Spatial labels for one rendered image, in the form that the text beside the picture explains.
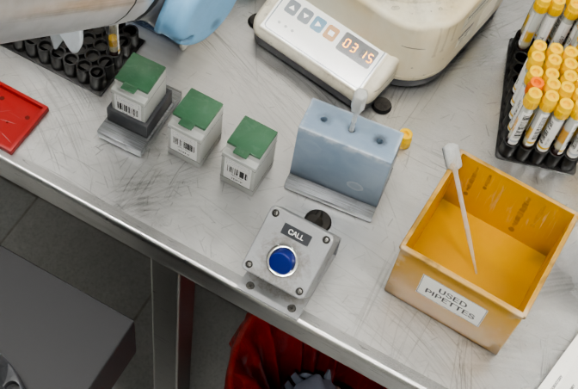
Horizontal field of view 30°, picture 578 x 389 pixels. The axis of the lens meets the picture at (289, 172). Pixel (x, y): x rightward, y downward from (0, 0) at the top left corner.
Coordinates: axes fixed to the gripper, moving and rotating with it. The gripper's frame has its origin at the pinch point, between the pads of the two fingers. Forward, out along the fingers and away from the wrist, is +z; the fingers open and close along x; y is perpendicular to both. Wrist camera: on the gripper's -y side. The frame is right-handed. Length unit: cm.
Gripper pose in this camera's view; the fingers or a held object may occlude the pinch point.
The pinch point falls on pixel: (124, 26)
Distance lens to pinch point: 111.4
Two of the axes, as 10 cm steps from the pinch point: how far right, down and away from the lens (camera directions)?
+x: 9.3, -2.6, 2.7
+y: 3.6, 8.2, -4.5
